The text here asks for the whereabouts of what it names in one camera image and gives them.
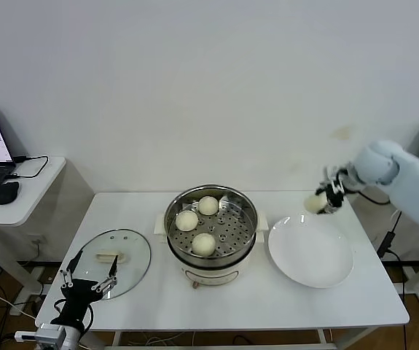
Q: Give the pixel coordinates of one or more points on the white work table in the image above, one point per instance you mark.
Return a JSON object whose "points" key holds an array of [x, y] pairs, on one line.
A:
{"points": [[158, 310]]}

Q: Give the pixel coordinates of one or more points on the white steamed baozi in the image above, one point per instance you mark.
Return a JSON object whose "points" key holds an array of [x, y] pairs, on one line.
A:
{"points": [[203, 244], [187, 221], [207, 205], [314, 204]]}

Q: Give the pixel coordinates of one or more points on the round white plate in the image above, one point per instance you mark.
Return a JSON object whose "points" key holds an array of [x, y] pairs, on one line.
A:
{"points": [[304, 255]]}

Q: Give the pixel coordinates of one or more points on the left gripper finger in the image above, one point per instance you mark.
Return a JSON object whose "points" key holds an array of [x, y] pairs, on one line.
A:
{"points": [[114, 268], [75, 261]]}

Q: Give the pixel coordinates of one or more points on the black computer mouse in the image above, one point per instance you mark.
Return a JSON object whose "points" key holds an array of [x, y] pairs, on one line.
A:
{"points": [[7, 192]]}

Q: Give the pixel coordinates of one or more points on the white electric cooker base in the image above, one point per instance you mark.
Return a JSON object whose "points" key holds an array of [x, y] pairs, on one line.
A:
{"points": [[212, 275]]}

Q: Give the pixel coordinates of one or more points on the perforated steel steamer basket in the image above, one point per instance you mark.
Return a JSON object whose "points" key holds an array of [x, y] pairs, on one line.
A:
{"points": [[243, 233]]}

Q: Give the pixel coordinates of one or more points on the white wall socket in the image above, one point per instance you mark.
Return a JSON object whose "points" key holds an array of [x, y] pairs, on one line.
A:
{"points": [[38, 241]]}

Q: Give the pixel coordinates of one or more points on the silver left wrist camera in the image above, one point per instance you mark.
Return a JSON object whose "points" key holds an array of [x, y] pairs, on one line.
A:
{"points": [[50, 335]]}

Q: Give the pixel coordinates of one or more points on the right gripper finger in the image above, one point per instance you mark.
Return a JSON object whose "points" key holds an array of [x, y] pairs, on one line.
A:
{"points": [[330, 211], [323, 190]]}

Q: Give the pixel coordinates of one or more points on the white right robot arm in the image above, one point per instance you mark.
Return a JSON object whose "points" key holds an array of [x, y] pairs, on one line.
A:
{"points": [[413, 189]]}

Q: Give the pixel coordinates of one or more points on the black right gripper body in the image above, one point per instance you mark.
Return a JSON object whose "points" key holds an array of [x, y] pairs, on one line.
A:
{"points": [[336, 198]]}

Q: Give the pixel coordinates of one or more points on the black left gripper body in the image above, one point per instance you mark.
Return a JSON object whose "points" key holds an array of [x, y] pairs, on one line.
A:
{"points": [[79, 295]]}

